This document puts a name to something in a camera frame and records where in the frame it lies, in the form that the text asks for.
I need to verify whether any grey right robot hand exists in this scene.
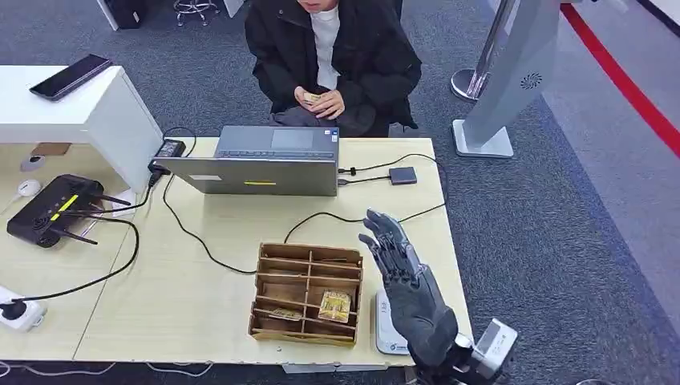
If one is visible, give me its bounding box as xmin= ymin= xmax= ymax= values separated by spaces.
xmin=358 ymin=209 xmax=459 ymax=369

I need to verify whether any golden card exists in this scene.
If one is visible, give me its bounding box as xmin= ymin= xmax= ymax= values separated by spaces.
xmin=317 ymin=289 xmax=353 ymax=325

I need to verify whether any white card reader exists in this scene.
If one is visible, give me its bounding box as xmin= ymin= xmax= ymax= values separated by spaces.
xmin=374 ymin=289 xmax=413 ymax=356

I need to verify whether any small dark hub box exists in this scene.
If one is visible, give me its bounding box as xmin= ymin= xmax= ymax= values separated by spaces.
xmin=388 ymin=166 xmax=419 ymax=186

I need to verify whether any flat card in box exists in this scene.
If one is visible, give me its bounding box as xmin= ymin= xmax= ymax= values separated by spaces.
xmin=267 ymin=308 xmax=305 ymax=322

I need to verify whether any wooden card box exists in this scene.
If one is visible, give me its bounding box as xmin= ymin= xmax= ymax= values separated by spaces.
xmin=248 ymin=242 xmax=366 ymax=350

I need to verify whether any grey laptop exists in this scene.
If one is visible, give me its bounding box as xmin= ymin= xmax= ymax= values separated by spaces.
xmin=154 ymin=125 xmax=341 ymax=198

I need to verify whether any person's left hand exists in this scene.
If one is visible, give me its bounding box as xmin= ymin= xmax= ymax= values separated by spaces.
xmin=310 ymin=89 xmax=347 ymax=121

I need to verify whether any person's hand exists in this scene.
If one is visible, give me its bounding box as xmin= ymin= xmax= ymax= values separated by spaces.
xmin=310 ymin=89 xmax=347 ymax=121
xmin=293 ymin=86 xmax=320 ymax=111

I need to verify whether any chrome stanchion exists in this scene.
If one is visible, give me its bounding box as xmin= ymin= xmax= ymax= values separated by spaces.
xmin=450 ymin=0 xmax=519 ymax=103

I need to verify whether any person's right hand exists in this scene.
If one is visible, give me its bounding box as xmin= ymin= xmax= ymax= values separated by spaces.
xmin=293 ymin=86 xmax=320 ymax=111

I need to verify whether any grey kiosk stand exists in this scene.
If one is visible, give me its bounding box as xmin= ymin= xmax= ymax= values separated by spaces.
xmin=451 ymin=0 xmax=565 ymax=160

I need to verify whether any person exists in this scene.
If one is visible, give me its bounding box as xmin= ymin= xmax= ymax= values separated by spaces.
xmin=244 ymin=0 xmax=424 ymax=140

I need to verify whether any black power adapter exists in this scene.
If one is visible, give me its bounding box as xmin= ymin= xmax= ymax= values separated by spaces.
xmin=154 ymin=139 xmax=188 ymax=160

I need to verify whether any white raised shelf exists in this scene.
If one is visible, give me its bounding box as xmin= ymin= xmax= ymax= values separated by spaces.
xmin=0 ymin=64 xmax=164 ymax=196

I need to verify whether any chrome chair base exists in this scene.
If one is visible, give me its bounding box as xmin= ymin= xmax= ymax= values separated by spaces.
xmin=172 ymin=0 xmax=222 ymax=27

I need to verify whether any black router with antennas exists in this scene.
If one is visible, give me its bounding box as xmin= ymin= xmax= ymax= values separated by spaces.
xmin=6 ymin=174 xmax=133 ymax=249

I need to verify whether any white power strip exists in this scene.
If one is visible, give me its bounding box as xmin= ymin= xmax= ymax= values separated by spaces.
xmin=0 ymin=286 xmax=48 ymax=334

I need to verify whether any brown cardboard piece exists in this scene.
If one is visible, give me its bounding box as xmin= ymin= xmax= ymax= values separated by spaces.
xmin=30 ymin=142 xmax=73 ymax=158

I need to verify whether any white round device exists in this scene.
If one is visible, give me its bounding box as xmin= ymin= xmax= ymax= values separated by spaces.
xmin=0 ymin=179 xmax=43 ymax=215

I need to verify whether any black phone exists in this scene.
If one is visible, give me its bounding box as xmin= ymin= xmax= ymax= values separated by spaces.
xmin=29 ymin=53 xmax=114 ymax=103

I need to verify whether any black cabinet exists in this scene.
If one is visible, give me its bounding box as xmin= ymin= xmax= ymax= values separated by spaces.
xmin=95 ymin=0 xmax=148 ymax=32

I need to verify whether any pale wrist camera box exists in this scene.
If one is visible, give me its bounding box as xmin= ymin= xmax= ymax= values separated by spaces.
xmin=469 ymin=318 xmax=520 ymax=382

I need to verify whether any short black hub cable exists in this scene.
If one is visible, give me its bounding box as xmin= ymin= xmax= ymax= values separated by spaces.
xmin=338 ymin=175 xmax=391 ymax=188

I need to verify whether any long black cable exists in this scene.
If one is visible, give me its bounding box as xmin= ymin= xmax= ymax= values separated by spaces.
xmin=160 ymin=152 xmax=451 ymax=276

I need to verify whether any thin black adapter cable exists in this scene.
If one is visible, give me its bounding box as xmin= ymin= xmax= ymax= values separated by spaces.
xmin=161 ymin=126 xmax=199 ymax=160

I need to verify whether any black router power cable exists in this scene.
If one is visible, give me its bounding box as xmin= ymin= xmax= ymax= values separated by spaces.
xmin=10 ymin=212 xmax=141 ymax=306

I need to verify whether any black router data cable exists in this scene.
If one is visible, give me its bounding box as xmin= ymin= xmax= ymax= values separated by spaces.
xmin=79 ymin=161 xmax=172 ymax=219

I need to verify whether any grey floor cable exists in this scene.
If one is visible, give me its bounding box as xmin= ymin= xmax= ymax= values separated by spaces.
xmin=0 ymin=361 xmax=215 ymax=379

